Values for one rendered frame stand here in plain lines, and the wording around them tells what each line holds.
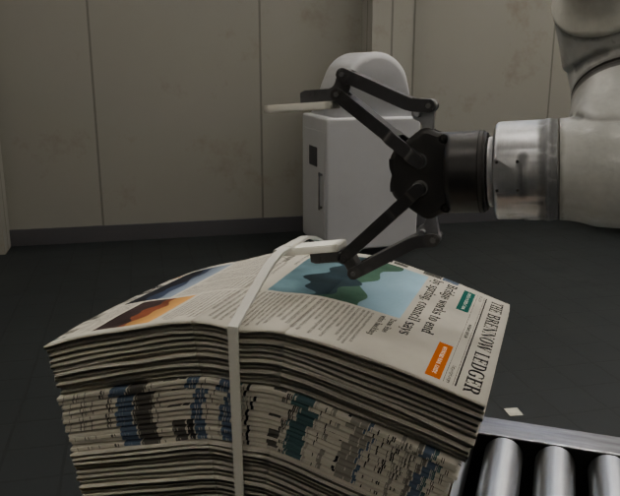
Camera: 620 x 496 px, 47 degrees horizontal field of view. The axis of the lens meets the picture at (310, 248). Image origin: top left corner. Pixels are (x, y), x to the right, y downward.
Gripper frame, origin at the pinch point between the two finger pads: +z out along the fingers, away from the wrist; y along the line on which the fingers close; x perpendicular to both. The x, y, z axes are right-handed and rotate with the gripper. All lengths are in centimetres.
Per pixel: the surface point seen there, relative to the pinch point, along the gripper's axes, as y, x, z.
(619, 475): 39, 19, -33
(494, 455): 38.1, 19.1, -18.4
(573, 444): 38, 25, -28
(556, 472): 38.6, 17.2, -25.9
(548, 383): 112, 226, -21
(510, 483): 38.7, 13.7, -20.7
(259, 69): -35, 435, 187
